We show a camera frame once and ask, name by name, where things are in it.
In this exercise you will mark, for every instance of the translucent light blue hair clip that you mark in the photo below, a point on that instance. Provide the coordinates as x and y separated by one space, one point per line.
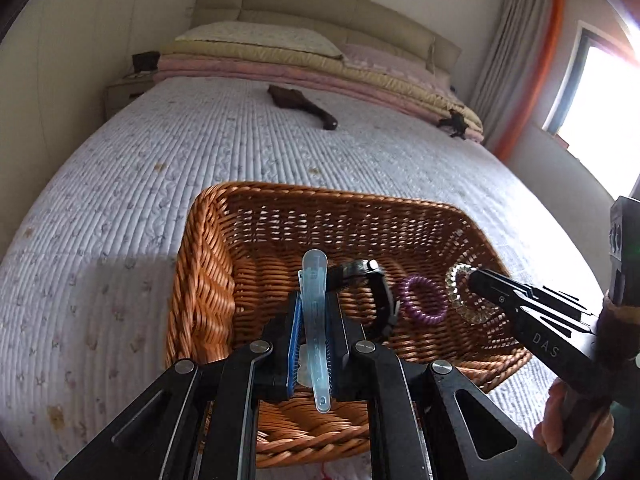
314 280

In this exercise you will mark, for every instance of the beige padded headboard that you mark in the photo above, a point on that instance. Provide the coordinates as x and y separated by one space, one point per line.
325 7

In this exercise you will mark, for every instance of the beige nightstand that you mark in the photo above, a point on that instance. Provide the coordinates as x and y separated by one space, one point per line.
122 97

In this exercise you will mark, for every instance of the pink pillow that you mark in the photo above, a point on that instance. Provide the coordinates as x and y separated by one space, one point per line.
385 62

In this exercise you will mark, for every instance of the black wrist watch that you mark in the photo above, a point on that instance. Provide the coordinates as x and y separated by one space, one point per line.
386 295

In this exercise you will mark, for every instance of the person's right hand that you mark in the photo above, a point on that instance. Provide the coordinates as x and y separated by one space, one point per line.
547 420

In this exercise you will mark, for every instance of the white wardrobe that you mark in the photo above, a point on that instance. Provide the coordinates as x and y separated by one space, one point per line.
75 60

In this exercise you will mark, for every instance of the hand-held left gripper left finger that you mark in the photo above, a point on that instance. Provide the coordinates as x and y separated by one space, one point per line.
295 345

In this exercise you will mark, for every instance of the cream floral pillow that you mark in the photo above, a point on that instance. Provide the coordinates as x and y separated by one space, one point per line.
260 37

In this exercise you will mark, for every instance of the grey curtain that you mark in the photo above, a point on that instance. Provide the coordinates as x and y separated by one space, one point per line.
505 50

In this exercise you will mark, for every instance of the black box on nightstand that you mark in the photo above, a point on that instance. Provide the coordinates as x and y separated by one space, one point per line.
146 61

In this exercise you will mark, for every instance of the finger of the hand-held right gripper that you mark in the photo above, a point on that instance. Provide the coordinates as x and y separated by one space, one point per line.
530 292
520 307

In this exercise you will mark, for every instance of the dark brown wooden brush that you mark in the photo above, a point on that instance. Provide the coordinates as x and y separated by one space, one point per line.
290 97

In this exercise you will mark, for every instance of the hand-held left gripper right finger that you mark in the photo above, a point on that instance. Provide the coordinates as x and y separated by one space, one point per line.
333 355

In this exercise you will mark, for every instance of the folded pink and yellow blankets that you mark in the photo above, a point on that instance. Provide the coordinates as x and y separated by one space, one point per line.
300 67

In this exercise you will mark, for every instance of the orange curtain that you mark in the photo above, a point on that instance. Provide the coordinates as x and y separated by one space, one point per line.
545 50

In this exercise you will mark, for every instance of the brown wicker basket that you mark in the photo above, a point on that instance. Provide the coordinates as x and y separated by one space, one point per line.
215 270

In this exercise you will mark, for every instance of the window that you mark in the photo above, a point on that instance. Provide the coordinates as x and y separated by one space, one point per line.
600 100

